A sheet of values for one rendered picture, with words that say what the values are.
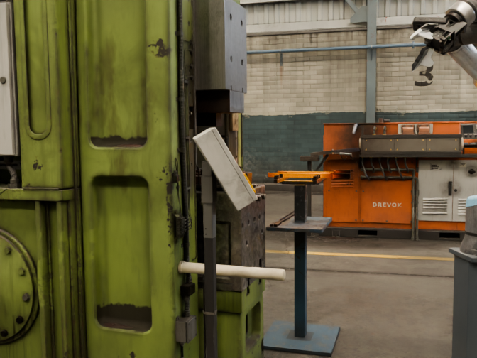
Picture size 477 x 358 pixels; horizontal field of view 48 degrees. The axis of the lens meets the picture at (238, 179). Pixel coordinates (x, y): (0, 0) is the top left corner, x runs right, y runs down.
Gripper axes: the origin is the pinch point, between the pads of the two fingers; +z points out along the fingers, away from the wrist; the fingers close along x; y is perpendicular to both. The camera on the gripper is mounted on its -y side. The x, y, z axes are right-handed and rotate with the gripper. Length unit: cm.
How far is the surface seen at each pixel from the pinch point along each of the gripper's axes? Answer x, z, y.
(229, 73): 25, 33, -73
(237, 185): 5, 71, -11
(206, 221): 22, 85, -19
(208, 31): 10, 29, -86
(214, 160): -3, 71, -19
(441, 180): 381, -149, -109
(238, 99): 41, 35, -72
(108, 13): -11, 57, -109
